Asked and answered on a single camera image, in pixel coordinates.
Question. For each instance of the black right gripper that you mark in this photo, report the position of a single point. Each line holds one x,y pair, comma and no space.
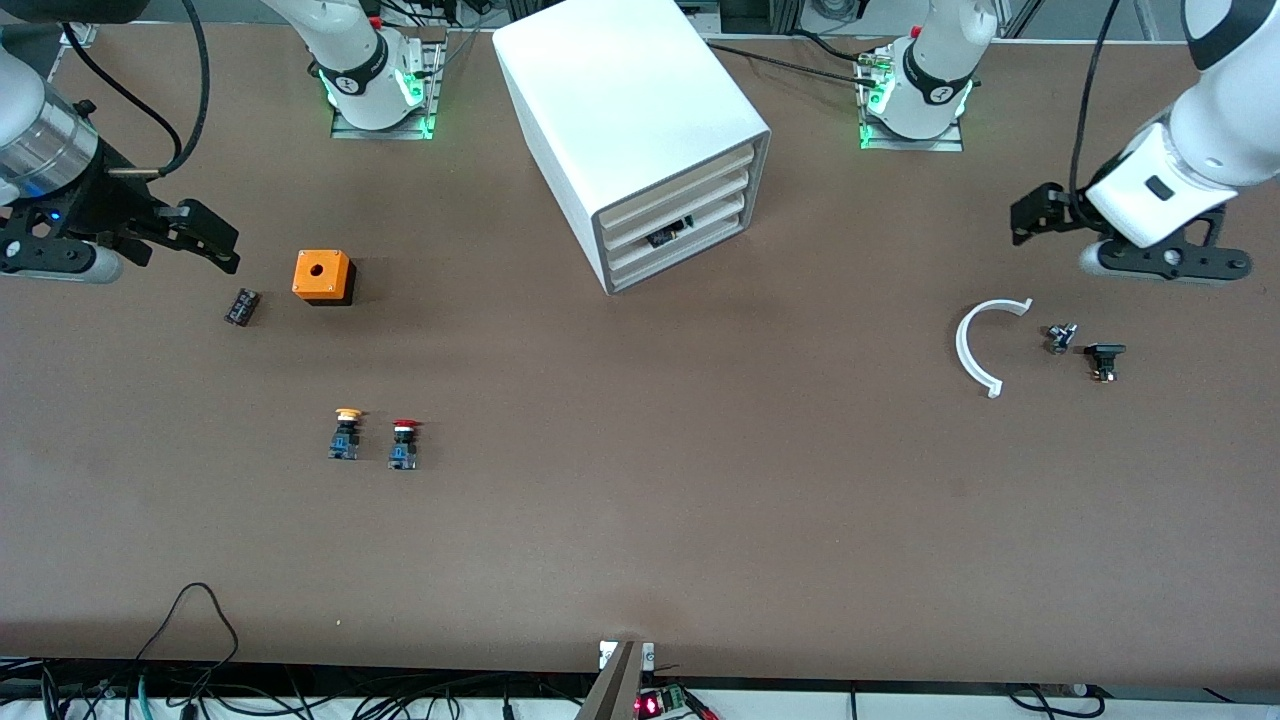
103,205

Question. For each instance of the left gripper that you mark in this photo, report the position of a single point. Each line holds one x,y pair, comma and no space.
1060,209

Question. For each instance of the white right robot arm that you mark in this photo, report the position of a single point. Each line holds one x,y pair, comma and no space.
365,50

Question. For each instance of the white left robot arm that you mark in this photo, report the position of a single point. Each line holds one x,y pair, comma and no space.
940,60

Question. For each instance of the orange button box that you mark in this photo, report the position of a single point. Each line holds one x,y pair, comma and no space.
320,272

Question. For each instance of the yellow push button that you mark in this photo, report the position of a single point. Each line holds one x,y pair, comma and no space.
345,440

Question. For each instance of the red push button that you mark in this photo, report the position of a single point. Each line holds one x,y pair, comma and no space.
403,450

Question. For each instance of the black terminal block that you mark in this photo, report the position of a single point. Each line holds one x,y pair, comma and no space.
242,307

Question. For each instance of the small metal blue part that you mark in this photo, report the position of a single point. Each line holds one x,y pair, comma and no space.
1060,338

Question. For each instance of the white curved plastic piece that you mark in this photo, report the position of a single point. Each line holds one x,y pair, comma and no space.
962,345

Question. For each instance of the circuit board with red light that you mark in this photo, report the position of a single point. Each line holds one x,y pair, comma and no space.
655,704

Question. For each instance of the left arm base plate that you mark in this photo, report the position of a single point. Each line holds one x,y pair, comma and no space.
950,142

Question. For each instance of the black switch part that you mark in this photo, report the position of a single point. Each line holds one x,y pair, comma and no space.
1104,355

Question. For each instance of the black left camera bracket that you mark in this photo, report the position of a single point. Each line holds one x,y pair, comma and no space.
1190,262

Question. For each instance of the black camera bracket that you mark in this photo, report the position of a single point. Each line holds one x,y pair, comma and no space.
40,235
1190,262

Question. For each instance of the black right camera bracket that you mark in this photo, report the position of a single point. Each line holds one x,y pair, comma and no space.
40,235

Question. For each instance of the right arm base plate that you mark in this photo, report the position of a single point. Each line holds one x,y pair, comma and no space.
425,100

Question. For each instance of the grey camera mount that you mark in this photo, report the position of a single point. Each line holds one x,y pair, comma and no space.
620,680

